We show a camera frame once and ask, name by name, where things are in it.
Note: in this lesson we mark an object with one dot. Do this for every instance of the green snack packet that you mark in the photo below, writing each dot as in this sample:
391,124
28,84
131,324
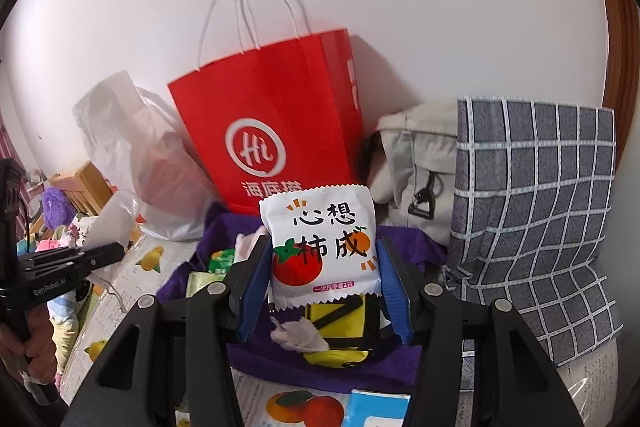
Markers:
200,284

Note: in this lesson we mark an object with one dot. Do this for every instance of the red paper bag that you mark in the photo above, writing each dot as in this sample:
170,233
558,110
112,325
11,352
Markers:
280,97

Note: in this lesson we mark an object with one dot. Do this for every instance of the blue tissue pack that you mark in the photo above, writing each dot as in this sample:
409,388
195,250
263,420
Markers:
375,412

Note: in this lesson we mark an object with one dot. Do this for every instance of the wooden bed headboard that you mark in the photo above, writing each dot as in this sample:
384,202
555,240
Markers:
90,187

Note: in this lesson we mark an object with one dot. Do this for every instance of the white snack packet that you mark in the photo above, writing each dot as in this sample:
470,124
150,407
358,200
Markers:
320,232

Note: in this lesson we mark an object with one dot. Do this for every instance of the brown wooden door frame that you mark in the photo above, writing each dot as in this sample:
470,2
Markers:
622,57

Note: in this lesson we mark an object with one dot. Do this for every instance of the person's left hand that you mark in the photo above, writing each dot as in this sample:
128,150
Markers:
37,347

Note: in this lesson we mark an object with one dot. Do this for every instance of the clear plastic bag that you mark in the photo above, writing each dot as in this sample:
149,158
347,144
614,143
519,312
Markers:
117,222

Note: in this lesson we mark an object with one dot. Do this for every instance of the fruit print tablecloth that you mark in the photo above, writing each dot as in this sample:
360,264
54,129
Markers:
255,397

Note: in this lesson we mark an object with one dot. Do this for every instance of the purple plush toy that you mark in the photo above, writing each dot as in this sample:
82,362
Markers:
56,207

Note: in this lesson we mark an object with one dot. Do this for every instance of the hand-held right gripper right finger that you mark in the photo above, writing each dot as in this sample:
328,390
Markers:
397,302

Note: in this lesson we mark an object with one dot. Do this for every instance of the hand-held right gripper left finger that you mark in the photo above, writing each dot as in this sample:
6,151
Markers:
252,302

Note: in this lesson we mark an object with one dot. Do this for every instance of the white plastic shopping bag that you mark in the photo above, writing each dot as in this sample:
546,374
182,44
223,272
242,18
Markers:
160,177

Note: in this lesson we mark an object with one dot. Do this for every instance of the grey backpack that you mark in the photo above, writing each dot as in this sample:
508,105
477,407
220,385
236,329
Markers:
405,157

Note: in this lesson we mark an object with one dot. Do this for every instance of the purple fabric storage bag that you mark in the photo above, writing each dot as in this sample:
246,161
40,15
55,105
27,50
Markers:
395,369

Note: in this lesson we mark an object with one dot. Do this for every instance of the white glove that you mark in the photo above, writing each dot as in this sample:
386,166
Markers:
247,244

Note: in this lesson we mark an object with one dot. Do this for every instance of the yellow pouch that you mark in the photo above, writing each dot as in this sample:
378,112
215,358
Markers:
345,322

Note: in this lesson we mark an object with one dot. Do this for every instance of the grey checked cushion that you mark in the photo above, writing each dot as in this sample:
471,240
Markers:
535,217

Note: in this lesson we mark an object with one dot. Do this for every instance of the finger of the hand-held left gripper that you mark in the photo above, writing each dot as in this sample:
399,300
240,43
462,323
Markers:
75,262

